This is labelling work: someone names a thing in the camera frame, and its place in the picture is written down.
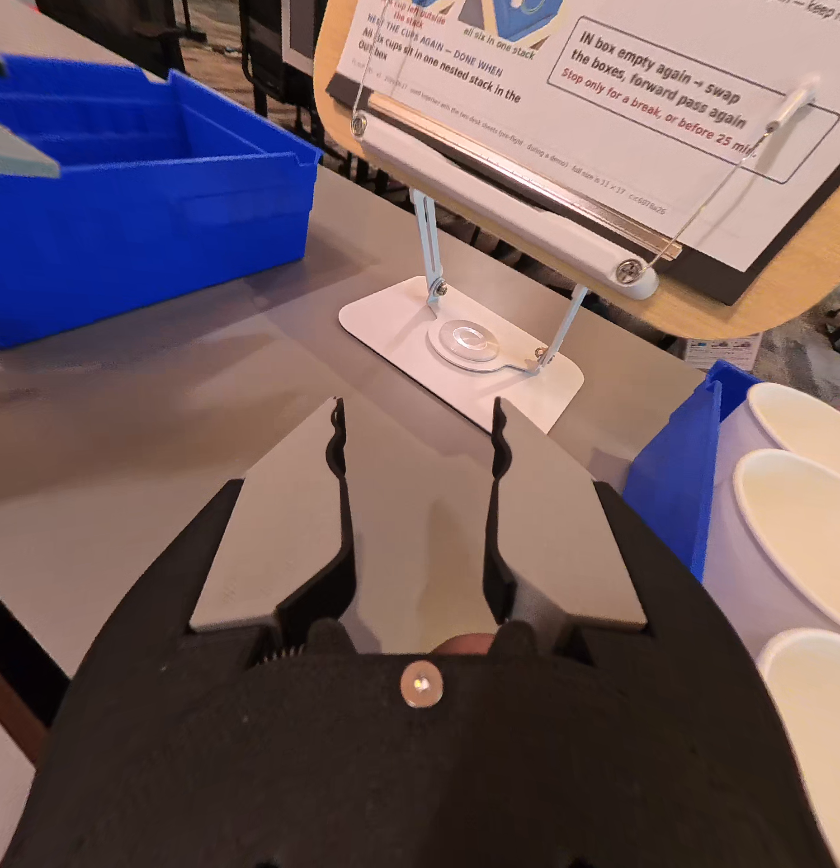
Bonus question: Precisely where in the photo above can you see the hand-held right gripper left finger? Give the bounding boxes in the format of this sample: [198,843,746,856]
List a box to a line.
[188,396,359,635]

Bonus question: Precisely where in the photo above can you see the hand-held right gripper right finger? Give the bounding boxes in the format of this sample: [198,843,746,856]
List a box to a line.
[482,396,648,645]

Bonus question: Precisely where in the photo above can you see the blue plastic bin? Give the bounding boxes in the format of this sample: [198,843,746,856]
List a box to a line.
[0,54,324,350]
[622,359,763,584]

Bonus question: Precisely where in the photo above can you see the black office chair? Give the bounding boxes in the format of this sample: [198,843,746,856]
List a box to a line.
[37,0,190,75]

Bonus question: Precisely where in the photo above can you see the white and wood document stand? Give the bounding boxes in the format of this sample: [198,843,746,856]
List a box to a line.
[313,0,840,435]

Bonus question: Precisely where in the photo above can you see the printed leaflet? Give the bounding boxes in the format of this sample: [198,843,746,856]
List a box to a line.
[683,334,764,373]

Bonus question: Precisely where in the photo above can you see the black backing board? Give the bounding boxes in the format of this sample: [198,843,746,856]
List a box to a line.
[324,68,840,307]

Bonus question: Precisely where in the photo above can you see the printed instruction sheet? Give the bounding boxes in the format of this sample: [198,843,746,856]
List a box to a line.
[335,0,840,272]

